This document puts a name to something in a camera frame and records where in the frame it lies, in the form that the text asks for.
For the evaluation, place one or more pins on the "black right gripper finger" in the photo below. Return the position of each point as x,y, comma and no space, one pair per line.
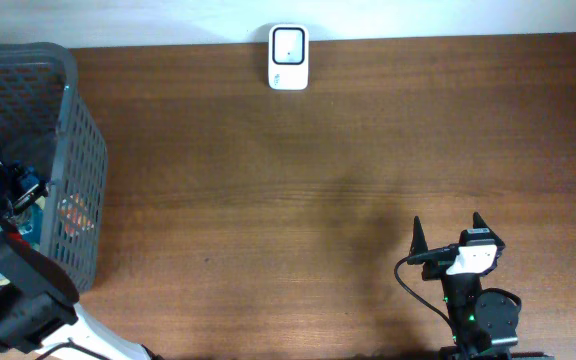
418,243
478,221

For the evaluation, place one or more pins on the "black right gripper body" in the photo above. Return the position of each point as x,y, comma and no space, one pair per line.
435,270

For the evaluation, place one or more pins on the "orange small box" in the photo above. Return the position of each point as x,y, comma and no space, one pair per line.
75,212

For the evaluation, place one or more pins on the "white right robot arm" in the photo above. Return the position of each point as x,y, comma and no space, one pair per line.
483,322

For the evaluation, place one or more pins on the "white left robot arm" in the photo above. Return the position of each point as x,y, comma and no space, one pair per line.
40,312

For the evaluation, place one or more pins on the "white barcode scanner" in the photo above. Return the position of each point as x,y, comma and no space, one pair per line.
288,57

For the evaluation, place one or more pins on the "grey plastic basket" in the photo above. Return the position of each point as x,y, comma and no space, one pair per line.
46,125

